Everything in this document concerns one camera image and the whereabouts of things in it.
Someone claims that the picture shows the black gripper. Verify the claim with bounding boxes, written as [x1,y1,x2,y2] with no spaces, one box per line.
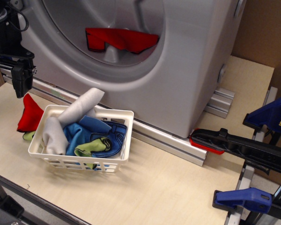
[0,25,37,98]

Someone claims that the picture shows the red felt garment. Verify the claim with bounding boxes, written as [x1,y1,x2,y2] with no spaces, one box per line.
[85,28,159,54]

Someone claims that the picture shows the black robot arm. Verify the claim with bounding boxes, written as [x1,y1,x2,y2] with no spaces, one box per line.
[0,0,37,98]

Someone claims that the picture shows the white plastic laundry basket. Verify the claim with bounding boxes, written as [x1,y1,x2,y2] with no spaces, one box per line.
[28,105,134,173]

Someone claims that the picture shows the grey toy washing machine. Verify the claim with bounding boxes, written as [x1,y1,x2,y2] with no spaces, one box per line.
[22,0,245,137]

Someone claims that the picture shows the red felt cloth on table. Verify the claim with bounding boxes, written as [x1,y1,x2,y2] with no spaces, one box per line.
[17,94,44,133]

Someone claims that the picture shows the green felt piece beside basket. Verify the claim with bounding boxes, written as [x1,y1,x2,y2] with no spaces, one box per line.
[22,131,35,142]

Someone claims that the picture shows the grey felt cloth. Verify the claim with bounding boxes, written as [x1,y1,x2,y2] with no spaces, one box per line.
[42,88,104,155]

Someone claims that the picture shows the light blue felt cloth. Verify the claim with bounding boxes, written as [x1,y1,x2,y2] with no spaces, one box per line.
[63,115,111,156]

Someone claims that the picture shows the light green felt garment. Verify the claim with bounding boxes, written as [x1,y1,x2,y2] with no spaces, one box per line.
[74,137,112,157]

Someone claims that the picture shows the blue felt jeans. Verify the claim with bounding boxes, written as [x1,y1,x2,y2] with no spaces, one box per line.
[90,121,127,158]

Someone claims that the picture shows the short aluminium extrusion block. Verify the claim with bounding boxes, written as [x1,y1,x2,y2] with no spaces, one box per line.
[204,87,235,119]

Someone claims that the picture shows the brown cardboard board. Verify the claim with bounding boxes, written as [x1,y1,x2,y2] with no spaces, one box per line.
[232,0,281,96]

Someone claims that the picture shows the black red bar clamp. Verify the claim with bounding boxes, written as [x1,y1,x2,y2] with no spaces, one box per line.
[190,128,281,174]

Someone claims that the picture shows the blue Irwin clamp upper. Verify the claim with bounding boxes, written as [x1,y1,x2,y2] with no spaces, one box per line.
[243,98,281,134]

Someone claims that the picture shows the black metal table frame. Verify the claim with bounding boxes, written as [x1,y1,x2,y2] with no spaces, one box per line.
[0,176,88,225]

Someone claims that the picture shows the long aluminium extrusion rail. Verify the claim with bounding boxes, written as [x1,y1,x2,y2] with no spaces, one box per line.
[2,74,207,167]

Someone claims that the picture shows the blue clamp handle lower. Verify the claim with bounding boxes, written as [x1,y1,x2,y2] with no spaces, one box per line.
[212,187,281,220]

